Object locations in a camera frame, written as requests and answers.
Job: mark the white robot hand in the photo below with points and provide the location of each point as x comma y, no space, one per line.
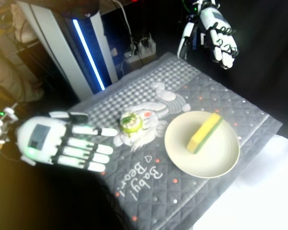
214,20
42,141

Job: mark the green white toy cake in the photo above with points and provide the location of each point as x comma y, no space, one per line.
130,123

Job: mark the yellow green sponge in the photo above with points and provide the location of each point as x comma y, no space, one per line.
202,134

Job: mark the white power strip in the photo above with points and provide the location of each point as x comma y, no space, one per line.
146,46

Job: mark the white blue lit column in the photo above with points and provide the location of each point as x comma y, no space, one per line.
62,48

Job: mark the grey bear print quilt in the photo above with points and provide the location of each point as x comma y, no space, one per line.
172,196

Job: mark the cream round plate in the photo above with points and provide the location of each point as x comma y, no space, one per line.
213,163

